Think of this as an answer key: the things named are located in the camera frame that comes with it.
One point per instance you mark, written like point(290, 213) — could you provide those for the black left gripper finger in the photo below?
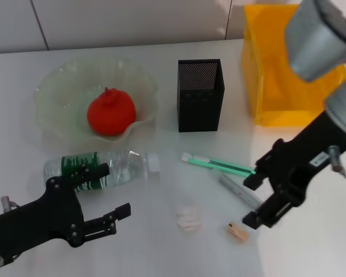
point(106, 223)
point(92, 173)

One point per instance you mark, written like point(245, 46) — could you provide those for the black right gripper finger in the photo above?
point(255, 180)
point(265, 215)

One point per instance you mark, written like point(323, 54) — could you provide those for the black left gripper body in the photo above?
point(40, 222)

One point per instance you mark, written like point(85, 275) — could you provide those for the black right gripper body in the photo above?
point(302, 155)

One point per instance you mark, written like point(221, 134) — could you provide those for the grey silver pen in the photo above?
point(236, 189)

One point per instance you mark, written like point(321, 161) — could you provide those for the clear green-label water bottle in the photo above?
point(124, 167)

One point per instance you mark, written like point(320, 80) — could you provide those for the small wooden block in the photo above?
point(237, 231)

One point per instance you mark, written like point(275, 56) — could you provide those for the green utility knife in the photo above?
point(219, 164)

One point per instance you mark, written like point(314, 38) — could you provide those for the red-orange toy fruit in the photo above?
point(111, 114)

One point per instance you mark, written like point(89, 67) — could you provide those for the white paper ball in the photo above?
point(188, 217)

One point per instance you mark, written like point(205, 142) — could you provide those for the wavy clear glass fruit plate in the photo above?
point(63, 95)

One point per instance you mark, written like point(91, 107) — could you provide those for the black mesh pen holder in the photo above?
point(199, 109)

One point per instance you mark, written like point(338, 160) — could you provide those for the yellow plastic bin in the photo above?
point(279, 95)

